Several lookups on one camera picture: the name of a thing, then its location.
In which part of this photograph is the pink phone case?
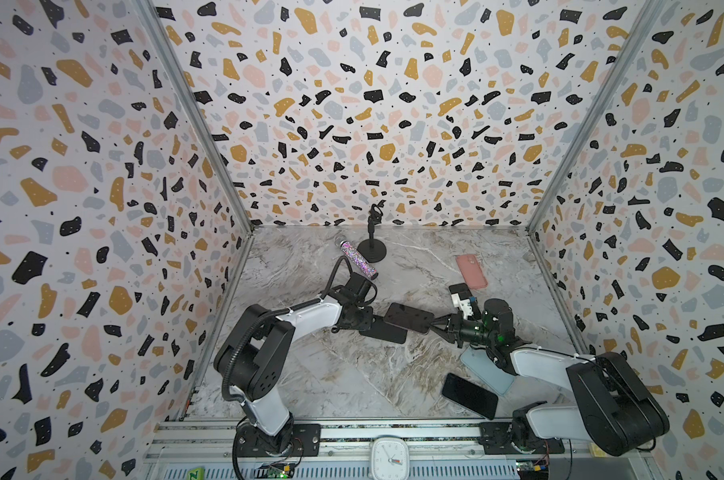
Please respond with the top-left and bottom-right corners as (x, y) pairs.
(456, 254), (488, 290)

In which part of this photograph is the right circuit board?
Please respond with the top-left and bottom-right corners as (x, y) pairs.
(516, 460), (549, 480)

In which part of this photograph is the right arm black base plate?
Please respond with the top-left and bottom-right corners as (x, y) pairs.
(478, 420), (566, 455)

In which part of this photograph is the light blue phone case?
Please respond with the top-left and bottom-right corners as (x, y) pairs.
(460, 348), (515, 396)

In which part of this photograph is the circuit board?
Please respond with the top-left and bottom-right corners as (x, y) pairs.
(516, 460), (549, 480)
(255, 462), (296, 479)

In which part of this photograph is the yellow sticker tag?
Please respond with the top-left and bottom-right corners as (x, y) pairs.
(589, 443), (608, 458)

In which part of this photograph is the black screen pink phone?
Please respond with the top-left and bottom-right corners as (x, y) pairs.
(383, 303), (435, 334)

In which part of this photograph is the green label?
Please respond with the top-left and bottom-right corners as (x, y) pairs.
(185, 467), (206, 480)

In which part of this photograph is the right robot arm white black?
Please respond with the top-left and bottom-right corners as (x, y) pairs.
(430, 298), (670, 457)

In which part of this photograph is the purple glitter tube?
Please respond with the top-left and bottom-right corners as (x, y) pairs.
(335, 235), (379, 281)

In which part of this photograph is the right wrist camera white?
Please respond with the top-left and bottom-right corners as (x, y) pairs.
(449, 283), (481, 321)

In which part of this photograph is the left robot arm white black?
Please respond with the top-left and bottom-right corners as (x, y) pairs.
(214, 273), (378, 439)

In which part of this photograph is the white square clock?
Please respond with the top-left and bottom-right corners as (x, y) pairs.
(370, 437), (410, 480)

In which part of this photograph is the black phone case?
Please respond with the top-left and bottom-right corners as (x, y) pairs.
(360, 316), (408, 345)

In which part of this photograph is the black phone near front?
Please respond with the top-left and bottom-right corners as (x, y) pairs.
(441, 373), (499, 420)

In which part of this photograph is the black phone stand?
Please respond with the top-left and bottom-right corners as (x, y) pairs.
(357, 204), (387, 264)

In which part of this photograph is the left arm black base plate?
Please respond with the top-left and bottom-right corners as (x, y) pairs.
(235, 423), (322, 458)

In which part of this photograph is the left circuit board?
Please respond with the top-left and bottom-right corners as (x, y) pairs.
(255, 462), (296, 479)

